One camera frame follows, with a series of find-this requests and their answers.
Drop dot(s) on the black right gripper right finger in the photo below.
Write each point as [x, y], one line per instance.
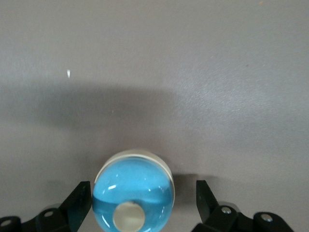
[210, 212]

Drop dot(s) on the blue dome desk bell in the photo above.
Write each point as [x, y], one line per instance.
[132, 183]

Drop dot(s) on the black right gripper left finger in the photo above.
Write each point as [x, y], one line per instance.
[72, 207]

